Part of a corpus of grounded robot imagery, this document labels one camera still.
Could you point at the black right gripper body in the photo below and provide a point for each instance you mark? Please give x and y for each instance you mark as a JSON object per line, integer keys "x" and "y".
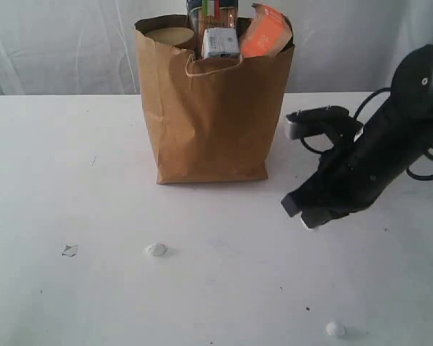
{"x": 350, "y": 177}

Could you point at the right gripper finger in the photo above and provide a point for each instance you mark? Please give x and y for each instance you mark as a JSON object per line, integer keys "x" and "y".
{"x": 320, "y": 215}
{"x": 299, "y": 200}

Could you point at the brown paper shopping bag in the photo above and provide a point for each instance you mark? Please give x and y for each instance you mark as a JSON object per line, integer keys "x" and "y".
{"x": 209, "y": 120}

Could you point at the small white scrap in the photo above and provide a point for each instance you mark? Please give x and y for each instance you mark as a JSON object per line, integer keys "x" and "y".
{"x": 156, "y": 249}

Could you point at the brown pouch with orange label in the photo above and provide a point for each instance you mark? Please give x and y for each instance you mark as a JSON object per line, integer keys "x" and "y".
{"x": 268, "y": 33}

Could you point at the white and blue carton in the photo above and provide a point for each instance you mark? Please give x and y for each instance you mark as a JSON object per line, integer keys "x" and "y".
{"x": 220, "y": 42}

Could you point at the spaghetti packet dark blue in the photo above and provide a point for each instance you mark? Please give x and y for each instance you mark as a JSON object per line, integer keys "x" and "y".
{"x": 204, "y": 14}

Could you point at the nut jar with gold lid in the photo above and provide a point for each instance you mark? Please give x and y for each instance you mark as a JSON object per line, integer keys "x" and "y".
{"x": 179, "y": 37}

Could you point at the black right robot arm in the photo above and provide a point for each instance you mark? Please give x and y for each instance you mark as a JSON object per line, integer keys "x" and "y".
{"x": 405, "y": 119}

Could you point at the clear plastic scrap on table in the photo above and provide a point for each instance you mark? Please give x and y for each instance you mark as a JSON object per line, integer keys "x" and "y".
{"x": 70, "y": 251}

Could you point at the white fabric backdrop curtain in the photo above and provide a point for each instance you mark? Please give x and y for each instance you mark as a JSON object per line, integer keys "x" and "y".
{"x": 88, "y": 47}

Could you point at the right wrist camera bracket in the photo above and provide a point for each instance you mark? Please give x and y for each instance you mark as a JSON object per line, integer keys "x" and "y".
{"x": 333, "y": 121}

